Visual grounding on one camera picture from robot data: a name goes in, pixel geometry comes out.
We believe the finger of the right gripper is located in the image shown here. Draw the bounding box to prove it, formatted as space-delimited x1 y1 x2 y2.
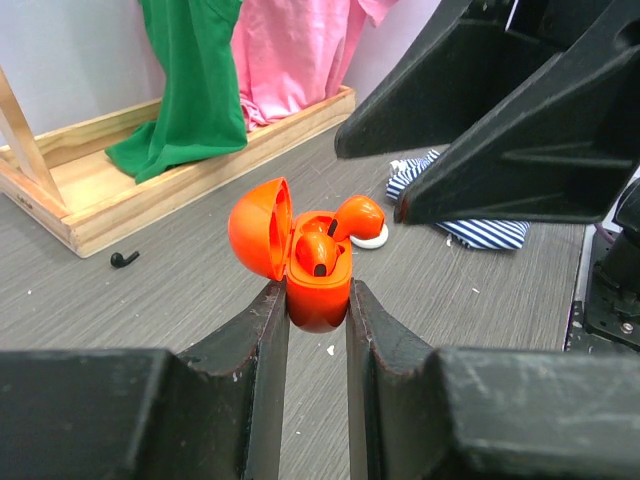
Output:
396 1 639 224
334 1 557 159

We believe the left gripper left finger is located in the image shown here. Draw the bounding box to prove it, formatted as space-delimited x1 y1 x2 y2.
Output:
1 281 289 479

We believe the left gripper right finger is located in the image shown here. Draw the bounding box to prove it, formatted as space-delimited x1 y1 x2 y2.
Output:
346 280 639 479

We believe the blue striped cloth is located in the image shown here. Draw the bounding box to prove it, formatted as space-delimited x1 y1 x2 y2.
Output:
385 149 531 251

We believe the white earbud charging case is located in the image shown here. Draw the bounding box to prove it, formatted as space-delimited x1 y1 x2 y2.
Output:
350 223 389 250

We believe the orange earbud charging case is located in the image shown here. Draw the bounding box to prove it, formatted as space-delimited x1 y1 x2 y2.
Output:
228 177 353 333

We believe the orange earbud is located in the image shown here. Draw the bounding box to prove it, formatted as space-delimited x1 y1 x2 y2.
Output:
328 195 385 241
295 232 340 277

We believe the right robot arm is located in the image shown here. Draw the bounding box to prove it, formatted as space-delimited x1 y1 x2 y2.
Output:
335 1 639 310

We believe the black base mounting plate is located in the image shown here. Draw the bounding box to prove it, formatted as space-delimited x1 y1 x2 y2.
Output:
564 231 639 354

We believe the pink t-shirt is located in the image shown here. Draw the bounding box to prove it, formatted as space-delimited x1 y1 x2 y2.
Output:
232 0 396 132

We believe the black earbud centre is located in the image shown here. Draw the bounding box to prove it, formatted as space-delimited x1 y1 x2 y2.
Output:
110 251 140 269

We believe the green tank top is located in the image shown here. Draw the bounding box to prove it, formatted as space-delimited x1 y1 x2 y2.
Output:
106 0 247 184

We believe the wooden clothes rack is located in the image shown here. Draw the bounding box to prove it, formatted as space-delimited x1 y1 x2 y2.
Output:
1 79 356 258

